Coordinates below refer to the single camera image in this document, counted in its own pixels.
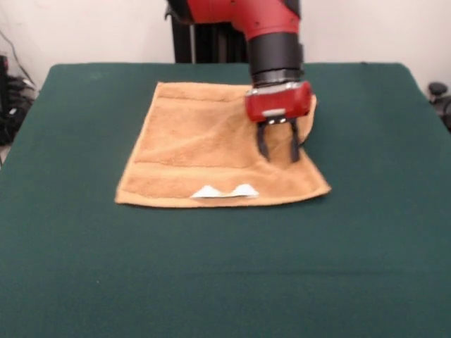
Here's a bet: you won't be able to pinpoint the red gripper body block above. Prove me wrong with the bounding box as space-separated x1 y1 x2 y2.
245 80 313 124

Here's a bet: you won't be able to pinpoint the black equipment pile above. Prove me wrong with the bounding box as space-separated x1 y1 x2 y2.
0 54 38 146

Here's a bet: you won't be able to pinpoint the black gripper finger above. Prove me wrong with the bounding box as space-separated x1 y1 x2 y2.
256 121 272 163
288 118 302 164

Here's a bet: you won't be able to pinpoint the dark stand base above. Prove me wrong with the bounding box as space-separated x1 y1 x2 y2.
428 81 451 133

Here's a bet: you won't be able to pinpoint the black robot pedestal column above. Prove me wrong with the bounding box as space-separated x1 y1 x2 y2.
165 0 249 64

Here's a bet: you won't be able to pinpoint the tan terry towel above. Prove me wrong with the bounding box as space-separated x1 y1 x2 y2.
114 81 332 208

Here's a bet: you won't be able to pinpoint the dark green table cloth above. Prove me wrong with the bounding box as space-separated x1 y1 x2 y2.
0 62 451 338

